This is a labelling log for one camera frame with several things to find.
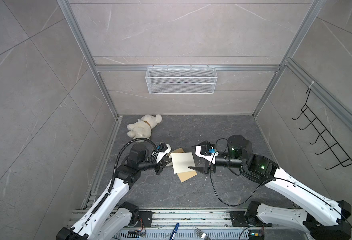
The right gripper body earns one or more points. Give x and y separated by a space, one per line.
226 162

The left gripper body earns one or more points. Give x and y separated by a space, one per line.
158 167

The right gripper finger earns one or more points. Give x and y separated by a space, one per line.
200 170
204 144

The yellow envelope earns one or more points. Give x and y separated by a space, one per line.
184 176

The beige letter paper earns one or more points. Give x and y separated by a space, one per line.
182 161

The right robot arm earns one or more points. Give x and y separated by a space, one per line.
317 215

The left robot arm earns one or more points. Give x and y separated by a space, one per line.
99 222

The white teddy bear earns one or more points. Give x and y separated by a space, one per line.
143 127

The silver fork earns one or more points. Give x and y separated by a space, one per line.
201 234

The blue marker pen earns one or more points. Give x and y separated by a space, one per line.
174 232

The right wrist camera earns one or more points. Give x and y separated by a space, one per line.
207 152

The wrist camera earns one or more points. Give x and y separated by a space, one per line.
207 152
161 151

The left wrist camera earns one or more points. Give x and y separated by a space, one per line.
161 151

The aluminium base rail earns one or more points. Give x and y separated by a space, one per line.
218 224

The white wire mesh basket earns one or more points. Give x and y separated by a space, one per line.
186 80

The black wire hook rack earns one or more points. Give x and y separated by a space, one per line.
323 133

